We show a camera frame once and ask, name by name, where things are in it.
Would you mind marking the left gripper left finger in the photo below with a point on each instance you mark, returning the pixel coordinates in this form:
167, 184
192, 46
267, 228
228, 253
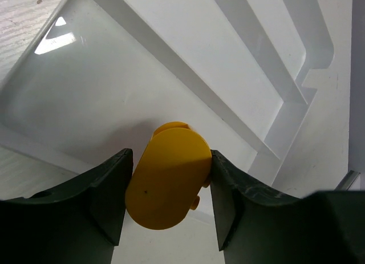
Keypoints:
78, 221

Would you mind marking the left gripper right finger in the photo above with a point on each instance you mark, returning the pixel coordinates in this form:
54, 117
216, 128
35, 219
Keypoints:
256, 223

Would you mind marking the orange round lego piece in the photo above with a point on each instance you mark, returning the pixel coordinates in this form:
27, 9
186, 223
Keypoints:
173, 168

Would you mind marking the white three-compartment tray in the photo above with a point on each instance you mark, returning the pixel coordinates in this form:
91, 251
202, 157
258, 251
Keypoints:
100, 75

